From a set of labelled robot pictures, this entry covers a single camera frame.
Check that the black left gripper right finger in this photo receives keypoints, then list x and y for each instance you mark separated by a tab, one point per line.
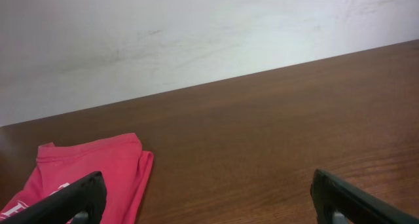
337	201

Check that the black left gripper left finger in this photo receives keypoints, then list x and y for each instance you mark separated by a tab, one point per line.
83	201

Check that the folded red printed t-shirt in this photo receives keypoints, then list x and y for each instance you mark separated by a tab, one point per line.
124	165

